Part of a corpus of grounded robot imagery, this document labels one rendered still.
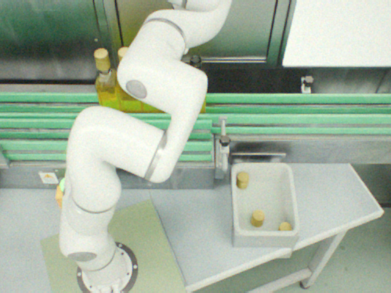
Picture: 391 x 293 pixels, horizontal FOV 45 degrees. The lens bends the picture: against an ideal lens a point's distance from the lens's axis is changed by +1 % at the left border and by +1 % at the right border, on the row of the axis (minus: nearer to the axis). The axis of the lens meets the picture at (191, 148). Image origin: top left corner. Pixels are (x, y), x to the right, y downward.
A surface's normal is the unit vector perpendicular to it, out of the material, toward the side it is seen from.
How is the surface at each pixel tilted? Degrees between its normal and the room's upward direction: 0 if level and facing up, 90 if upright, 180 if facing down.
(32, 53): 89
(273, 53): 90
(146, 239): 4
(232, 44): 90
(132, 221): 4
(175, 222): 0
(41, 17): 91
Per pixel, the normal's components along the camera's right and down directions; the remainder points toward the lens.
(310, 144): 0.00, 0.82
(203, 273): 0.00, -0.57
